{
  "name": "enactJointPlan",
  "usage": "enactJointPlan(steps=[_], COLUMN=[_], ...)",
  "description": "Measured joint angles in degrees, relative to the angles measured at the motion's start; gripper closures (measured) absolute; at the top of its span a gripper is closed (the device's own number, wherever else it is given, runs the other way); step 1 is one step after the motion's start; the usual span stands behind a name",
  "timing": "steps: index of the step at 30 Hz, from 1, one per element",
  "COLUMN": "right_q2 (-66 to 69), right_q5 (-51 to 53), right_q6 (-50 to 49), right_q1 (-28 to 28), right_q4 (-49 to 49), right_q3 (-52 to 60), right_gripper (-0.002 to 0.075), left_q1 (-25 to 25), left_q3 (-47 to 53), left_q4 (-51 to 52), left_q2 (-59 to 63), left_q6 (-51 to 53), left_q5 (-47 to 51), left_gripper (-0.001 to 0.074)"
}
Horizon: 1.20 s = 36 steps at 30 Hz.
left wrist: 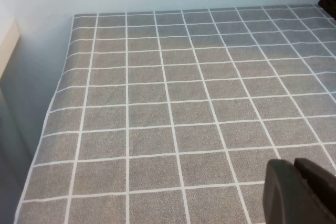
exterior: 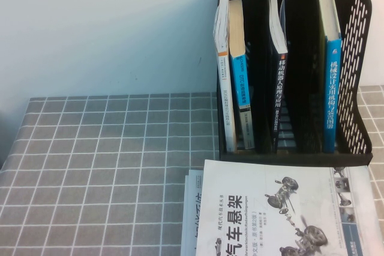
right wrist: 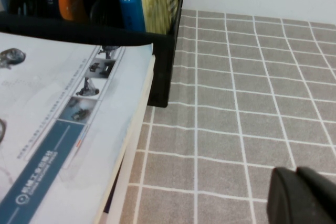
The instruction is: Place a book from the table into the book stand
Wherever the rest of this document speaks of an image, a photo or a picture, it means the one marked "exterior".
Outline black mesh book stand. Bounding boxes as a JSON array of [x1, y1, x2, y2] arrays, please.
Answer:
[[217, 0, 374, 167]]

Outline white book orange-striped spine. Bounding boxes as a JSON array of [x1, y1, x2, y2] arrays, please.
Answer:
[[212, 0, 238, 152]]

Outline grey checked tablecloth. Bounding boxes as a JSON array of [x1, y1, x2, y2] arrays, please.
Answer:
[[0, 84, 384, 256]]

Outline white car suspension book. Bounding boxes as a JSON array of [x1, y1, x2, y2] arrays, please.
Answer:
[[194, 159, 384, 256]]

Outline dark navy robotics book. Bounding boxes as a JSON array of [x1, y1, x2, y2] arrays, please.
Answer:
[[268, 0, 289, 152]]

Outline white intelligent systems book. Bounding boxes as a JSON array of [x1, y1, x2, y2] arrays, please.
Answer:
[[179, 168, 206, 256]]

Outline blue-spine book yellowed pages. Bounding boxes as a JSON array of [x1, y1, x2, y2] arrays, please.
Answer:
[[229, 0, 256, 150]]

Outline blue hardcover mechanism book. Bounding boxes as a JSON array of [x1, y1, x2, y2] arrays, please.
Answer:
[[316, 0, 343, 153]]

